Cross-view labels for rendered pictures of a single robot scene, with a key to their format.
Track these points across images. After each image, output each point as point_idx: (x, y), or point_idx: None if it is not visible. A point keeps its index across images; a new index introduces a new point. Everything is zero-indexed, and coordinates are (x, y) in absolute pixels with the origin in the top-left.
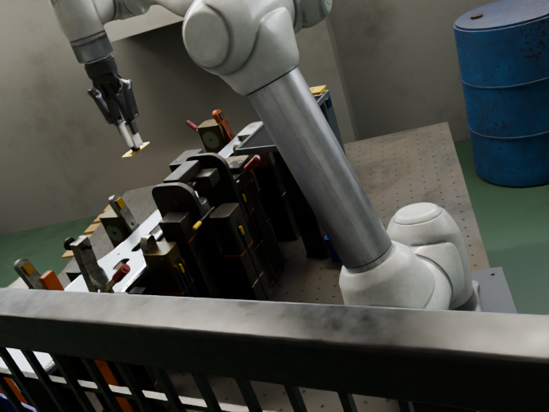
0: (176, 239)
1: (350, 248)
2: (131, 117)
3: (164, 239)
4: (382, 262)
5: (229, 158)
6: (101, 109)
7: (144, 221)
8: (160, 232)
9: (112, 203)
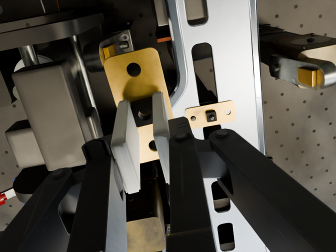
0: None
1: None
2: (58, 176)
3: (332, 147)
4: None
5: (150, 245)
6: (266, 177)
7: (258, 80)
8: (179, 50)
9: (320, 63)
